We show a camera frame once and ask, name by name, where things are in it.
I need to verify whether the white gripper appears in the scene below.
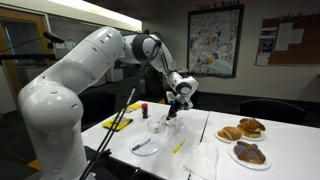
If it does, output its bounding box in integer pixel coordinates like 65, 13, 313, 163
166, 91, 193, 120

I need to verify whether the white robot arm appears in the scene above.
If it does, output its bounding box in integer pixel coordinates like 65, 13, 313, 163
18, 27, 198, 180

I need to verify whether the glass container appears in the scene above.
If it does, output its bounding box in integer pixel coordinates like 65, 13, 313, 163
147, 119, 165, 134

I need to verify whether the red capped small bottle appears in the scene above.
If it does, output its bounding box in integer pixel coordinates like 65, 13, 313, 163
141, 103, 148, 119

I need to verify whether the potted green plant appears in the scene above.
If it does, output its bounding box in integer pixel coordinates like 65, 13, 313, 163
145, 67, 163, 96

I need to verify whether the yellow marker pen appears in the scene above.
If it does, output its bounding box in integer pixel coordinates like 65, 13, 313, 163
173, 139, 187, 154

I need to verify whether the white plate with knife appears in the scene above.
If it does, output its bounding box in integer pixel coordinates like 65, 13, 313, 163
129, 136, 162, 156

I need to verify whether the yellow Crayola marker box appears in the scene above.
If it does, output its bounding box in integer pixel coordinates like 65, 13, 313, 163
102, 117, 133, 132

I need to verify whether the golden bun on plate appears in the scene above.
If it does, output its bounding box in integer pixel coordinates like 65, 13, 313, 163
218, 126, 242, 141

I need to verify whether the brown bread on plate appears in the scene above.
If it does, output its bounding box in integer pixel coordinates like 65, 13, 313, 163
237, 118, 265, 138

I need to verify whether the framed map poster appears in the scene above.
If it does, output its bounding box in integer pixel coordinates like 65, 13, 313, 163
187, 5, 244, 78

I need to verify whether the dark chocolate bread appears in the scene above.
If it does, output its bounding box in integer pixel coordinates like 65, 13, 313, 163
233, 141, 266, 164

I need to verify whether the black office chair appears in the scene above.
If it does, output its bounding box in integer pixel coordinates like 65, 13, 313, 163
239, 99, 306, 124

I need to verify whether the cork bulletin board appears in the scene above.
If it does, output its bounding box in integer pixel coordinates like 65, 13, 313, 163
256, 13, 320, 66

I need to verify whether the black handled knife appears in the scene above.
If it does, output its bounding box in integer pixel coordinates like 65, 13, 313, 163
131, 138, 151, 151

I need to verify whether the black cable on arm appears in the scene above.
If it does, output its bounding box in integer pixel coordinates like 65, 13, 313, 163
79, 39, 163, 180

